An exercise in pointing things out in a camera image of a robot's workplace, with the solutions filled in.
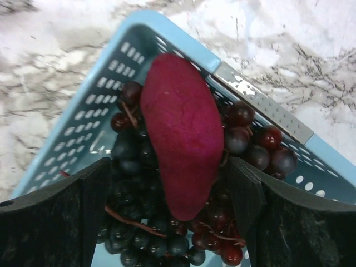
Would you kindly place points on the light blue plastic basket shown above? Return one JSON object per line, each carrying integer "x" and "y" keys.
{"x": 84, "y": 135}

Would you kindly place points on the red grape bunch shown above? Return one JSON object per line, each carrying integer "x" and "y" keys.
{"x": 213, "y": 228}

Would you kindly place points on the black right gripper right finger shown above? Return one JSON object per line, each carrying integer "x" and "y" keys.
{"x": 285, "y": 226}

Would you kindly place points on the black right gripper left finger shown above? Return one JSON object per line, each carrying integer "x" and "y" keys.
{"x": 56, "y": 225}

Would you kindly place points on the purple sweet potato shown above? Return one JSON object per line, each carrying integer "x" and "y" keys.
{"x": 185, "y": 129}

